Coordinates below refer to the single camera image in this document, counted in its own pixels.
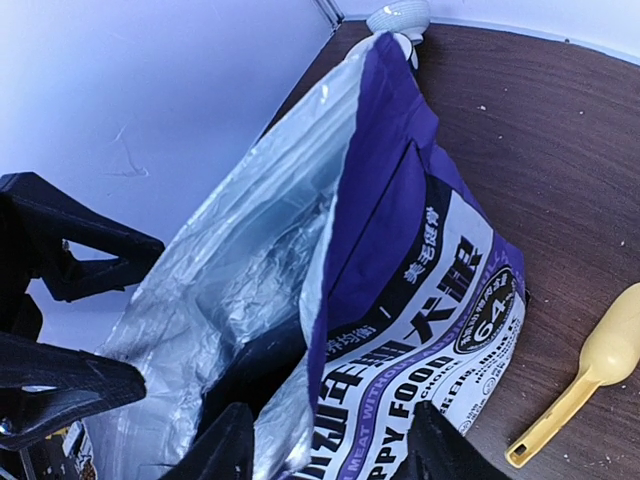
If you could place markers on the navy white-dotted cup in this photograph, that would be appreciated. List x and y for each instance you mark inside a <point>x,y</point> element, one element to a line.
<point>408,45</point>

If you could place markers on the pale ribbed ceramic cup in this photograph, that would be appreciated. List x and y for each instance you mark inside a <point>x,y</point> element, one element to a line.
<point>408,17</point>

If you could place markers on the yellow plastic food scoop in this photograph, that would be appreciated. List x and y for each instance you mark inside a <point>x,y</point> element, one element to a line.
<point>608,356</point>

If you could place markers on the purple pet food bag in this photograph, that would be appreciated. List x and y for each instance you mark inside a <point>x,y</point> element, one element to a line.
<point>341,274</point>

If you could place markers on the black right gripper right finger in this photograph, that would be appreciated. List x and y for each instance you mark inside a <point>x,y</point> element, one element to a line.
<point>436,450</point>

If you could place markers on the aluminium corner post left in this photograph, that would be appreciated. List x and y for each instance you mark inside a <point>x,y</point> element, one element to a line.
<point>331,12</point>

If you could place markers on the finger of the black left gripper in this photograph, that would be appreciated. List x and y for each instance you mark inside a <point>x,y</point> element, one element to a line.
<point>45,388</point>
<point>77,252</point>

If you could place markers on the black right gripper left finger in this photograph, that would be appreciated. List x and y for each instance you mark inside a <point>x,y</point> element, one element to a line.
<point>224,451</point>

